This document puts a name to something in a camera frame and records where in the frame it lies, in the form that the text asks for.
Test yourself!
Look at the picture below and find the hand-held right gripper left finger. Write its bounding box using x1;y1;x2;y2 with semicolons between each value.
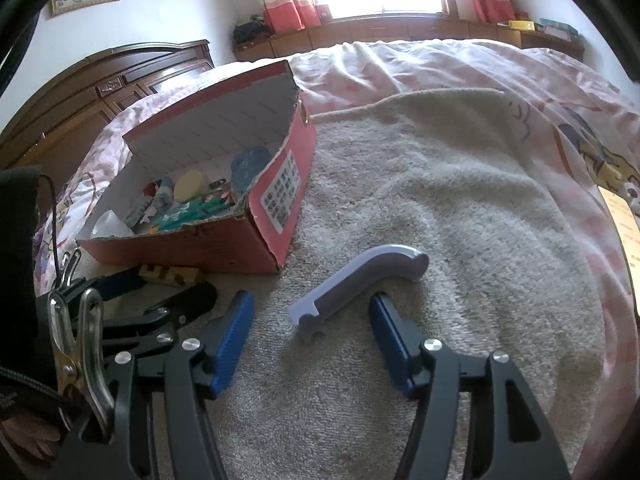
112;290;256;480

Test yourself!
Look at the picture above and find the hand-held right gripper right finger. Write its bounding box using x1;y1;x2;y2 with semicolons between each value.
369;292;571;480

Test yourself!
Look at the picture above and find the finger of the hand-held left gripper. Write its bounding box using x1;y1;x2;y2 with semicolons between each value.
102;281;218;356
65;266;148;303

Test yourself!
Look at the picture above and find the wooden puzzle block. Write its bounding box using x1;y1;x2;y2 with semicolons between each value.
139;264;206;287

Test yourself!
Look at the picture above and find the pale lilac curved handle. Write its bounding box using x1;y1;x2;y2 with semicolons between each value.
288;244;430;345

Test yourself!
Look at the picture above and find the red cardboard box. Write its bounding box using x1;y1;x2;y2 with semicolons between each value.
77;59;318;275

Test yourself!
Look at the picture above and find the clear blue correction tape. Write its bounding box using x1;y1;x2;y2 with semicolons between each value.
230;146;273;201

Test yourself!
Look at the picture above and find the metal spring clip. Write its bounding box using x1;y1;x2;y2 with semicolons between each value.
46;287;117;436
59;249;83;288

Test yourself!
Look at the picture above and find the beige towel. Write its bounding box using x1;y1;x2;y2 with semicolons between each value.
65;87;621;480

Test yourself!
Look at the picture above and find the brown floral cloth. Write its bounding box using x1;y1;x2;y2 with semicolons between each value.
0;400;66;466

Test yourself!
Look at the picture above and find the dark wooden headboard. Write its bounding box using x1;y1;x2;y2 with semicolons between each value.
0;40;216;196

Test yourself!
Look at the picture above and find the yellow paper tag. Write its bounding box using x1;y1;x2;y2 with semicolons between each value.
599;185;640;318

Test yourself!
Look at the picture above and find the dark clothes pile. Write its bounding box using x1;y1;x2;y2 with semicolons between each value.
232;17;273;43

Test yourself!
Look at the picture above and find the pink checked bedsheet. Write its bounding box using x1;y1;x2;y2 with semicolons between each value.
32;37;640;361

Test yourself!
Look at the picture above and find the wooden window sill cabinet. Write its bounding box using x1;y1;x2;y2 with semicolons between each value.
232;12;586;63

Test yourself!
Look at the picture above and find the stack of green books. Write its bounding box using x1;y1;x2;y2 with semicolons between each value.
537;18;578;38

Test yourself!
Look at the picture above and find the black braided cable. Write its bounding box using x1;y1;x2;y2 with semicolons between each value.
0;365;68;403

